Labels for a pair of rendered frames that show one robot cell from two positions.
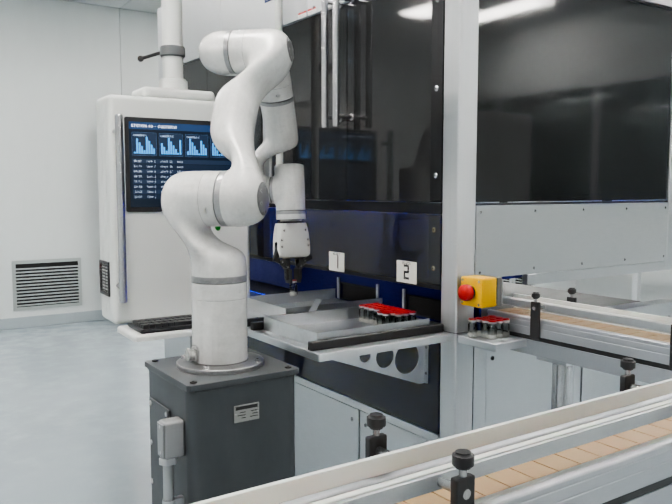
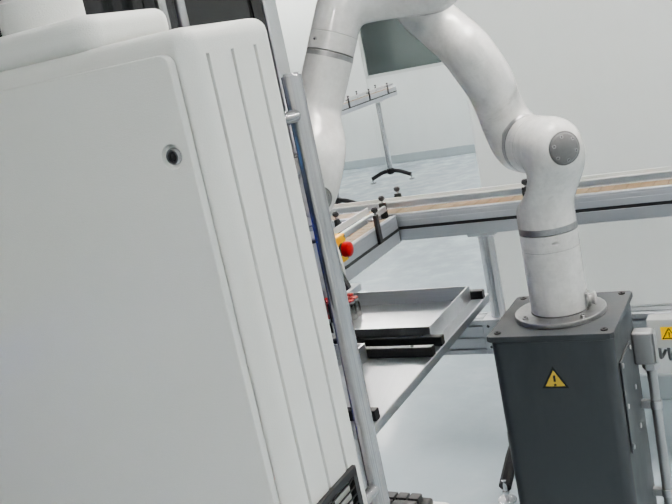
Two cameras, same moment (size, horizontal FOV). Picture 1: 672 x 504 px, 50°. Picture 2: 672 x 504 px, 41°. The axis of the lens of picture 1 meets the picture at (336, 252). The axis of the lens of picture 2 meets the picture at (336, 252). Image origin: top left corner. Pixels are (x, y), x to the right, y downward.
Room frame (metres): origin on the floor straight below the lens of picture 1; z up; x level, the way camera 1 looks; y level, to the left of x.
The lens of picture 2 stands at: (2.78, 1.68, 1.51)
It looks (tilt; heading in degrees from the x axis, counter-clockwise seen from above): 13 degrees down; 242
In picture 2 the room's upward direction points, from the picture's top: 12 degrees counter-clockwise
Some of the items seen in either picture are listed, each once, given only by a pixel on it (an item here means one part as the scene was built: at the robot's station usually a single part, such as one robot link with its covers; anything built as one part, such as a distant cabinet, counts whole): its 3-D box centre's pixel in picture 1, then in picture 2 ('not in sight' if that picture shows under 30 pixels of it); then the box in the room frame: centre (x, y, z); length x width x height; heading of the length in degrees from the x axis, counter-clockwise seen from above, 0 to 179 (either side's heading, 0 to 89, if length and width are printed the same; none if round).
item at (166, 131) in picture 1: (174, 204); (131, 343); (2.51, 0.57, 1.19); 0.50 x 0.19 x 0.78; 122
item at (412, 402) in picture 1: (260, 326); not in sight; (2.64, 0.28, 0.73); 1.98 x 0.01 x 0.25; 34
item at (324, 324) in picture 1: (346, 324); (380, 315); (1.82, -0.03, 0.90); 0.34 x 0.26 x 0.04; 124
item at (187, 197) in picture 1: (204, 225); (547, 174); (1.55, 0.29, 1.16); 0.19 x 0.12 x 0.24; 75
